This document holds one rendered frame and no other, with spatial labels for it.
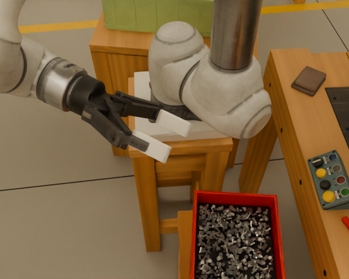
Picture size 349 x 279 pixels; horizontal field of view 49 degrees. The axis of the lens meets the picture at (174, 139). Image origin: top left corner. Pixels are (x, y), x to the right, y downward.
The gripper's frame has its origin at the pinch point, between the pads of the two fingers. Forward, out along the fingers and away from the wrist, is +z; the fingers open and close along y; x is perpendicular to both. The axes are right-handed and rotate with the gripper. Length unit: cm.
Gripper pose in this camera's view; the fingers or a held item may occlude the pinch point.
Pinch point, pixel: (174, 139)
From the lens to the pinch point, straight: 68.6
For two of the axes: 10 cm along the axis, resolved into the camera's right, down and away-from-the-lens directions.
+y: 2.9, -3.2, 9.0
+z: 8.9, 4.4, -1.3
